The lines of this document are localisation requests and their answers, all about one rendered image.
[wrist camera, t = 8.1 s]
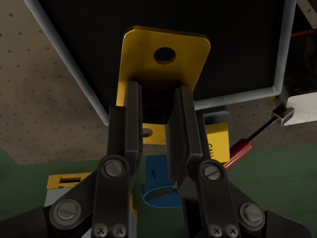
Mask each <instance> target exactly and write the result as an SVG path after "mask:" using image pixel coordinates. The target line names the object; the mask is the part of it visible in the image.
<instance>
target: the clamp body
mask: <svg viewBox="0 0 317 238"><path fill-rule="evenodd" d="M270 98H271V99H273V100H274V103H275V106H276V107H278V106H279V105H281V104H282V103H284V104H285V107H286V108H290V107H293V108H294V109H295V111H294V115H293V117H292V118H291V119H290V120H288V121H287V122H286V123H285V124H284V126H286V125H292V124H298V123H303V122H309V121H315V120H317V28H315V29H313V28H312V26H311V24H310V23H309V21H308V20H307V18H306V17H305V15H304V14H303V12H302V10H301V9H300V7H299V5H298V4H297V3H296V8H295V13H294V19H293V25H292V32H291V38H290V44H289V49H288V55H287V61H286V67H285V73H284V80H283V86H282V92H281V93H280V94H279V95H276V96H270Z"/></svg>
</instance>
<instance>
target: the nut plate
mask: <svg viewBox="0 0 317 238"><path fill-rule="evenodd" d="M162 47H168V48H171V49H173V50H174V51H175V55H174V57H173V58H171V59H169V60H159V59H157V58H156V57H155V56H154V53H155V51H156V50H158V49H159V48H162ZM209 51H210V41H209V39H208V37H207V36H206V35H204V34H200V33H192V32H185V31H177V30H170V29H163V28H155V27H148V26H140V25H135V26H132V27H129V28H128V29H126V31H125V32H124V35H123V44H122V53H121V62H120V71H119V80H118V89H117V102H116V106H123V104H124V97H125V87H126V81H135V82H138V85H142V128H149V129H151V130H152V132H150V133H147V134H143V144H156V145H166V136H165V125H166V124H167V123H168V121H169V118H170V115H171V112H172V109H173V106H174V104H173V94H174V91H175V89H176V88H179V86H189V87H191V88H192V93H193V90H194V88H195V86H196V83H197V81H198V78H199V76H200V73H201V71H202V68H203V66H204V63H205V61H206V59H207V56H208V54H209Z"/></svg>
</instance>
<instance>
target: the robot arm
mask: <svg viewBox="0 0 317 238"><path fill-rule="evenodd" d="M173 104H174V106H173V109H172V112H171V115H170V118H169V121H168V123H167V124H166V125H165V136H166V149H167V166H168V178H169V182H172V184H173V188H177V191H178V193H179V194H180V195H181V199H182V207H183V215H184V227H185V235H186V238H314V236H313V234H312V232H311V230H310V229H309V228H308V227H307V226H305V225H304V224H302V223H300V222H297V221H294V220H292V219H289V218H287V217H284V216H282V215H279V214H277V213H275V212H272V211H269V210H267V211H264V210H263V209H262V208H261V207H260V206H259V205H258V204H257V203H256V202H255V201H253V200H252V199H251V198H250V197H249V196H247V195H246V194H245V193H244V192H243V191H241V190H240V189H239V188H238V187H237V186H236V185H235V184H233V183H232V182H231V181H230V180H229V179H228V176H227V172H226V169H225V167H224V166H223V165H222V164H221V163H220V162H219V161H217V160H215V159H212V158H211V154H210V149H209V142H208V137H207V132H206V127H205V121H204V117H203V114H202V113H201V112H195V107H194V101H193V95H192V88H191V87H189V86H179V88H176V89H175V91H174V94H173ZM142 152H143V128H142V85H138V82H135V81H126V87H125V97H124V104H123V106H113V105H110V107H109V119H108V138H107V152H106V156H104V157H103V158H102V159H101V160H100V162H99V164H98V168H97V169H96V170H95V171H94V172H92V173H91V174H90V175H88V176H87V177H86V178H84V179H83V180H82V181H81V182H79V183H78V184H77V185H75V186H74V187H73V188H72V189H70V190H69V191H68V192H66V193H65V194H64V195H63V196H62V197H60V198H59V199H58V200H57V201H56V202H55V203H54V204H52V205H49V206H46V207H42V206H41V207H38V208H35V209H32V210H29V211H26V212H23V213H20V214H17V215H14V216H11V217H8V218H5V219H2V220H0V238H81V237H82V236H83V235H84V234H85V233H86V232H87V231H88V230H89V229H90V228H92V230H91V238H128V236H129V193H130V192H131V191H132V188H133V183H134V181H135V179H136V175H137V172H138V168H139V165H140V161H141V157H142Z"/></svg>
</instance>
